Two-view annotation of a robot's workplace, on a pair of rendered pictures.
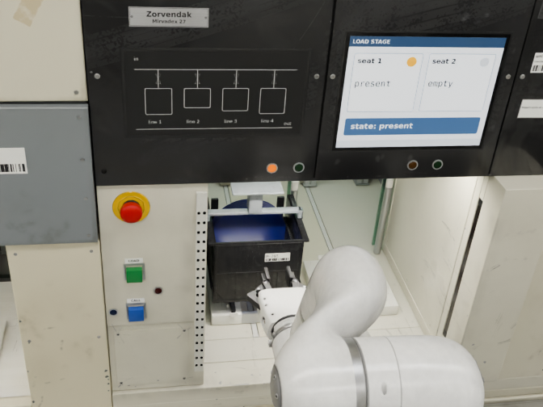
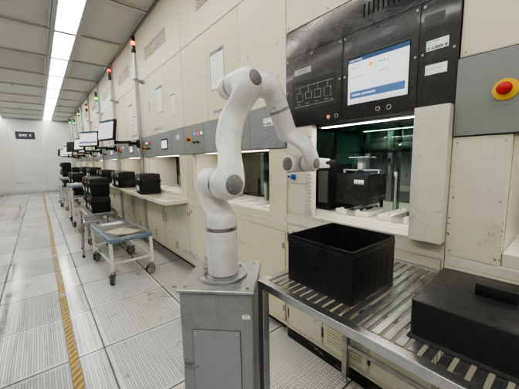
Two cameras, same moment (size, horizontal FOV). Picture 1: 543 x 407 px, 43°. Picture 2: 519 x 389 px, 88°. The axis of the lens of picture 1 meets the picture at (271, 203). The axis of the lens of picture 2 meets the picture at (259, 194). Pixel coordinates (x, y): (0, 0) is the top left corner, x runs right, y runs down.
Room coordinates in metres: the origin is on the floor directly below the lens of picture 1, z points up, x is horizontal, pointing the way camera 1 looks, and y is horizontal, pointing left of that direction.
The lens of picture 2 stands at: (0.10, -1.12, 1.21)
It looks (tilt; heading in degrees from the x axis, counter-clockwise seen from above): 7 degrees down; 62
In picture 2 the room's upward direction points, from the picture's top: 1 degrees counter-clockwise
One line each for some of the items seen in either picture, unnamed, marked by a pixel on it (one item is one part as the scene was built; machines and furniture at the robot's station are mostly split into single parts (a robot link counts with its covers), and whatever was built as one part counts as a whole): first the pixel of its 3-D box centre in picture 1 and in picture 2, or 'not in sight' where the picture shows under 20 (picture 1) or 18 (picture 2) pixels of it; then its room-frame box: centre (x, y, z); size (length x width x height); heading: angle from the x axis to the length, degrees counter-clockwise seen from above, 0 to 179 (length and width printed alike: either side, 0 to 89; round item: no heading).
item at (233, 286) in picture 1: (252, 237); (361, 182); (1.41, 0.04, 1.06); 0.24 x 0.20 x 0.32; 102
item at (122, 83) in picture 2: not in sight; (143, 145); (0.51, 4.04, 1.50); 1.52 x 0.99 x 3.00; 102
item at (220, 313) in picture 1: (248, 290); (360, 209); (1.41, 0.04, 0.89); 0.22 x 0.21 x 0.04; 12
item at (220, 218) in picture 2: not in sight; (216, 197); (0.43, -0.12, 1.07); 0.19 x 0.12 x 0.24; 100
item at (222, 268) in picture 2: not in sight; (222, 252); (0.44, -0.15, 0.85); 0.19 x 0.19 x 0.18
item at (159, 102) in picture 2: not in sight; (177, 139); (0.81, 2.57, 1.50); 1.52 x 0.99 x 3.00; 102
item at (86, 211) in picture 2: not in sight; (99, 221); (-0.25, 3.94, 0.24); 0.94 x 0.53 x 0.48; 101
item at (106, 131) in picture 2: not in sight; (120, 134); (0.16, 3.12, 1.59); 0.50 x 0.41 x 0.36; 12
